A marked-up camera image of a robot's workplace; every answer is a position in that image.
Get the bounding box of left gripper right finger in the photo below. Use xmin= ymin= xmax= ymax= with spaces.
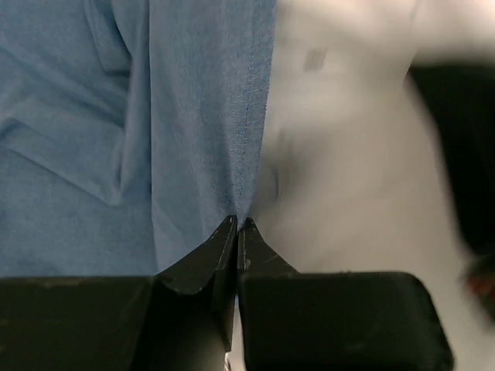
xmin=237 ymin=220 xmax=455 ymax=370

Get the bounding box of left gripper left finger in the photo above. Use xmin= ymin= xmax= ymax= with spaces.
xmin=1 ymin=216 xmax=237 ymax=370

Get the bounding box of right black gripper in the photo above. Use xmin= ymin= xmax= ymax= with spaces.
xmin=408 ymin=64 xmax=494 ymax=332

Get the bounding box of white pillow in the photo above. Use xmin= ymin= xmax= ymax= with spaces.
xmin=247 ymin=0 xmax=495 ymax=279

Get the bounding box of blue pillowcase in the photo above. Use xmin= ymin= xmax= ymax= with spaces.
xmin=1 ymin=1 xmax=275 ymax=277

